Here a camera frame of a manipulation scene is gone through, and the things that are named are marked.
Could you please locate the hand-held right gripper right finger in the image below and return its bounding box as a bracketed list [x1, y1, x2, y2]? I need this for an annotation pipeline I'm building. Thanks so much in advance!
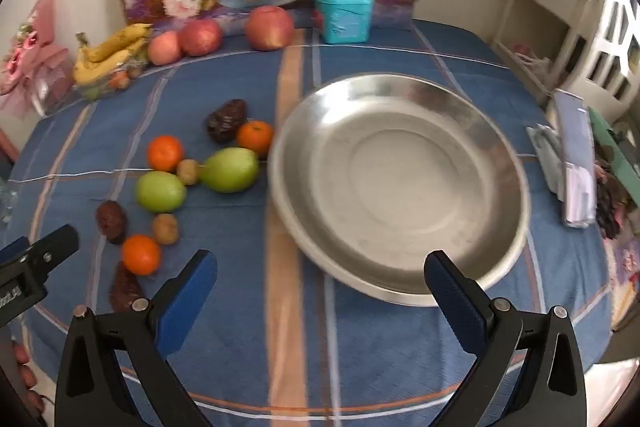
[423, 249, 587, 427]

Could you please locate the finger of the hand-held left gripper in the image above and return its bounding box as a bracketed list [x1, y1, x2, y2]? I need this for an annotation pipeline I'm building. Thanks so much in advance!
[0, 236, 30, 265]
[20, 224, 81, 289]

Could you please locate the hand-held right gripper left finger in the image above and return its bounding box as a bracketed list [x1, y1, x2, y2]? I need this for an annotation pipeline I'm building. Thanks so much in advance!
[55, 249, 218, 427]

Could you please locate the dark dried date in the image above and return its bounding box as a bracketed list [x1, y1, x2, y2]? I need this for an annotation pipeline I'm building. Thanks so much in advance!
[109, 261, 143, 314]
[206, 99, 248, 144]
[95, 200, 128, 245]

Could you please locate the round green jujube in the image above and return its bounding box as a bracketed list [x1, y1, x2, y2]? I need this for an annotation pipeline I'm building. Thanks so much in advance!
[135, 171, 187, 214]

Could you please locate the white plate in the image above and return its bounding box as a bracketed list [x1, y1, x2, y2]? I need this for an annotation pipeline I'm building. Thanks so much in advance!
[267, 73, 532, 307]

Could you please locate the pear-shaped green jujube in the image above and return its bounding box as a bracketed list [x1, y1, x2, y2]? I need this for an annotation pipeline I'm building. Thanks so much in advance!
[201, 147, 260, 194]

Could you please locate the person's left hand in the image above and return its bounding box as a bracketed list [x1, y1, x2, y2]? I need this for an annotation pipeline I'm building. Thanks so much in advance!
[0, 339, 48, 415]

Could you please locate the blue plaid tablecloth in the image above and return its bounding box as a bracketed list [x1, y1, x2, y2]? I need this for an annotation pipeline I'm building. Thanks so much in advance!
[10, 19, 613, 413]

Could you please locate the glass fruit bowl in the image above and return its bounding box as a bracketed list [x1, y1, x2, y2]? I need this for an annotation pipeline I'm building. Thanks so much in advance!
[75, 57, 150, 102]

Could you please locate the grey plastic packet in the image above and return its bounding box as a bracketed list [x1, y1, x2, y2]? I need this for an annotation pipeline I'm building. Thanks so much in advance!
[525, 123, 568, 200]

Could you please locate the purple printed cloth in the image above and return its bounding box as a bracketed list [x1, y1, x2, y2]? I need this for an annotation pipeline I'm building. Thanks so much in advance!
[602, 227, 640, 333]

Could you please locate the pink wrapped bouquet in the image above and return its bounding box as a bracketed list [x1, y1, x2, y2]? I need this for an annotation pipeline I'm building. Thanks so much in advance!
[0, 0, 73, 118]

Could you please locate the yellow banana bunch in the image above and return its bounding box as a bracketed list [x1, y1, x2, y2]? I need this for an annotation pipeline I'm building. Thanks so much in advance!
[74, 23, 153, 86]

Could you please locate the clear plastic packet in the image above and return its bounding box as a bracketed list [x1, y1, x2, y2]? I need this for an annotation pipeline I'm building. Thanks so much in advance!
[552, 89, 598, 228]

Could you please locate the green box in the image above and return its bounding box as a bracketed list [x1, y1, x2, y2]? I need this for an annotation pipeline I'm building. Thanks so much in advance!
[589, 107, 640, 188]

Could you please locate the pale pink apple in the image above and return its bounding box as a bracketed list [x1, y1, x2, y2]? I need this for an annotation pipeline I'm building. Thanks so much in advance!
[147, 30, 184, 66]

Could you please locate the dark red apple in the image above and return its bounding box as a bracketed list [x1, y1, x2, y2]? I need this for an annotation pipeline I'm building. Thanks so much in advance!
[180, 18, 224, 57]

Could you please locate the large red apple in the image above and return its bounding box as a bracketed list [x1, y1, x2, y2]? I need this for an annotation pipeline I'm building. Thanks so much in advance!
[244, 5, 295, 52]

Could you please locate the teal box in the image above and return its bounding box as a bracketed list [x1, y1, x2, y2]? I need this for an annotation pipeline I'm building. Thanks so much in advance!
[314, 0, 375, 45]

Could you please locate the white lattice chair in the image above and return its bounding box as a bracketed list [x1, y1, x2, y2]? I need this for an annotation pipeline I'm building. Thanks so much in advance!
[565, 0, 640, 118]

